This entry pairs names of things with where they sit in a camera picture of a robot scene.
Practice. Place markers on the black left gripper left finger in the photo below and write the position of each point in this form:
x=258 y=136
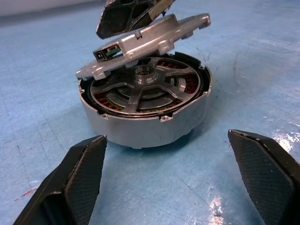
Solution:
x=77 y=182

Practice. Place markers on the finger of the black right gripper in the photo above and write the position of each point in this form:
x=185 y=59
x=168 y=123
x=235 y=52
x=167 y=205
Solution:
x=110 y=23
x=161 y=7

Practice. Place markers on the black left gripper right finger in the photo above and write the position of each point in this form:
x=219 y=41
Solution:
x=267 y=178

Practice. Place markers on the silver motor cover with circuit board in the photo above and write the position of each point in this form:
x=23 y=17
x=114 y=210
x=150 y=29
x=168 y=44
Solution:
x=150 y=37

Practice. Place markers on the silver motor housing with copper windings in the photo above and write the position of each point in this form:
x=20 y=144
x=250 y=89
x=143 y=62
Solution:
x=140 y=133

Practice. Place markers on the black-rimmed silver spoked rotor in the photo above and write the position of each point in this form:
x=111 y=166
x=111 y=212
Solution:
x=133 y=103

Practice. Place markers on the blue table mat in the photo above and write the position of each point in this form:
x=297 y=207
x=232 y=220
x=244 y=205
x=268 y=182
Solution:
x=257 y=70

